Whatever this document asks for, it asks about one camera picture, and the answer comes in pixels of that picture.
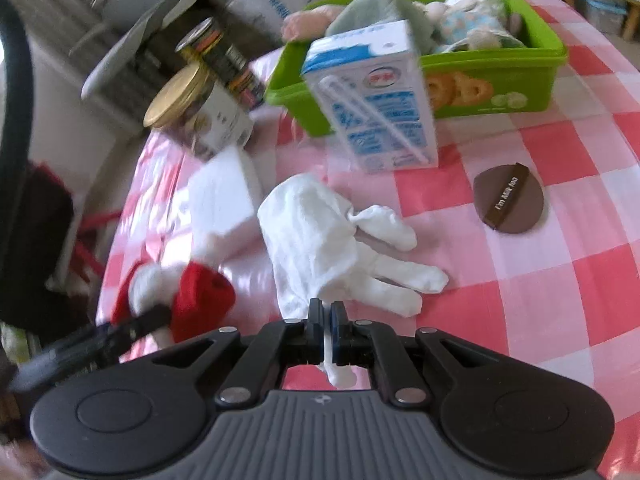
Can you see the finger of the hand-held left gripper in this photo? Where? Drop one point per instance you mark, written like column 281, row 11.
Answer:
column 145, row 321

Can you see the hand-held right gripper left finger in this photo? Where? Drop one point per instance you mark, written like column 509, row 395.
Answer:
column 315, row 325

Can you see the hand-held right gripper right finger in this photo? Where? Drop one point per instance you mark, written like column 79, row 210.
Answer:
column 341, row 327

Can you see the red white santa plush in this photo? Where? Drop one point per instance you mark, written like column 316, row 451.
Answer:
column 200, row 295

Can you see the white cloth glove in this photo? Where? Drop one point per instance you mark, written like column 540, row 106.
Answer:
column 310, row 240

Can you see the green plastic bin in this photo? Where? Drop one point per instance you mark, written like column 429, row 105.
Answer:
column 500, row 95

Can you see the peach brown plush toy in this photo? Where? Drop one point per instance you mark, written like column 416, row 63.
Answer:
column 305, row 22

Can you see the pale green plush toy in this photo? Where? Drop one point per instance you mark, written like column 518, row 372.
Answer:
column 380, row 10

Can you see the bunny plush blue dress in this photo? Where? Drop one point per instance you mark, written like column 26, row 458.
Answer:
column 465, row 25

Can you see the red stool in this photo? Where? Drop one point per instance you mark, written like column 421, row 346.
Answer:
column 95, row 245

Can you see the dark cloth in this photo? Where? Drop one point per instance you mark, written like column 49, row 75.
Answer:
column 35, row 250

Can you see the white sponge block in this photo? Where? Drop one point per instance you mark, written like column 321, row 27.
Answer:
column 222, row 195

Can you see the clear jar gold lid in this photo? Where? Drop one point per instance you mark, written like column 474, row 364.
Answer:
column 210, row 120

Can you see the brown powder puff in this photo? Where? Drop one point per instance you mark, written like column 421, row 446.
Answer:
column 510, row 200

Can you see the pink white checkered tablecloth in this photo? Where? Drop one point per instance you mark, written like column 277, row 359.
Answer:
column 550, row 285

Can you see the blue white milk carton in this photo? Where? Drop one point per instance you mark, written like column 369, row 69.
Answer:
column 370, row 105

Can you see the black drink can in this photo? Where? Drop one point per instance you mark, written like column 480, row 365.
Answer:
column 225, row 65

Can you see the grey office chair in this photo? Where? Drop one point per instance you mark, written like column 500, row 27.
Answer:
column 130, row 35

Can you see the white radiator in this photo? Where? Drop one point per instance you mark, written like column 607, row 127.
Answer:
column 55, row 35

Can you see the white woven sack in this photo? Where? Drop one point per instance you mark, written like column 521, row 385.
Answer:
column 280, row 0

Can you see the clear storage box blue lid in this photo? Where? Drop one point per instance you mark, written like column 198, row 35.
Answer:
column 600, row 6

